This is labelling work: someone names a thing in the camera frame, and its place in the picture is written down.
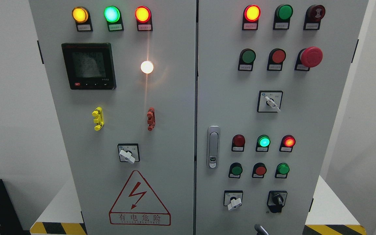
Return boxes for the white lit indicator lamp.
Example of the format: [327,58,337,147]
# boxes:
[140,60,154,74]

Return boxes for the green unlit lamp top-right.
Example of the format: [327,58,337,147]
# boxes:
[273,4,293,30]

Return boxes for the green lit indicator lamp top-left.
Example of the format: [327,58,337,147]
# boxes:
[103,6,124,32]

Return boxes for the red push button upper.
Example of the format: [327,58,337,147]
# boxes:
[267,48,286,71]

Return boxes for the black digital power meter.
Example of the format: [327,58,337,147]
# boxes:
[61,43,116,90]

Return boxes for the right grey cabinet door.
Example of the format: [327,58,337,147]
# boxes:
[196,0,368,235]

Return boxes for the red emergency stop button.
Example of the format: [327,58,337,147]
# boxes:
[294,46,323,71]

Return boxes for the left grey cabinet door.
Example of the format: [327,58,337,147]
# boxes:
[29,0,196,235]

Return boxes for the dark red unlit lamp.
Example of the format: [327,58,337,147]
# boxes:
[231,134,246,152]

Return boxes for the silver door lock handle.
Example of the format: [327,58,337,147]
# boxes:
[206,125,220,169]

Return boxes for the red push button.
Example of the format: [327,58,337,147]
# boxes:
[267,48,286,71]
[252,163,267,179]

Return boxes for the red terminal connector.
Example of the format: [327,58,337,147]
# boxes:
[147,107,156,131]

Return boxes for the yellow indicator lamp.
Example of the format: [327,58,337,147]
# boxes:
[72,6,93,32]

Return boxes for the green push button lower-right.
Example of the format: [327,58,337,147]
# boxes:
[274,163,290,179]

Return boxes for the red lit indicator lamp top-left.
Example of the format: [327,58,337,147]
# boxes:
[135,6,153,31]

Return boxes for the green lit lamp middle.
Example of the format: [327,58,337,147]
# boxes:
[256,135,271,152]

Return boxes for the red lit lamp middle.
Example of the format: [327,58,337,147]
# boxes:
[279,135,296,153]

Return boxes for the upper right selector switch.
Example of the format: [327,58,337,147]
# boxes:
[257,90,283,113]

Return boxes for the green push button lower-left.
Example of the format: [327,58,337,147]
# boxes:
[228,162,243,179]

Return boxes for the white platform hazard-striped edge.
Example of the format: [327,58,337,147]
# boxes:
[30,177,367,235]

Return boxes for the red push button lower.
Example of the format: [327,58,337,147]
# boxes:
[252,163,267,179]

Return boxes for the yellow terminal connector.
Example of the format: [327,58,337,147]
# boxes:
[92,107,104,131]

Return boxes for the black key selector switch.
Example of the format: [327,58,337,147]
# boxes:
[267,191,288,213]

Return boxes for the red electrical hazard sticker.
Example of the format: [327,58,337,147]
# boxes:
[109,170,171,226]

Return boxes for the red lit lamp top-right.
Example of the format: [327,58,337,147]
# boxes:
[242,5,261,31]

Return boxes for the grey cabinet door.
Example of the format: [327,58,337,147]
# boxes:
[29,0,196,235]
[196,0,368,235]

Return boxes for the lower white selector switch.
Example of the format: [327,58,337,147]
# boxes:
[223,190,243,211]

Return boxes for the green push button upper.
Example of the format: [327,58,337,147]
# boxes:
[238,49,256,71]

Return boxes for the left door selector switch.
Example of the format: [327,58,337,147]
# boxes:
[117,143,140,164]

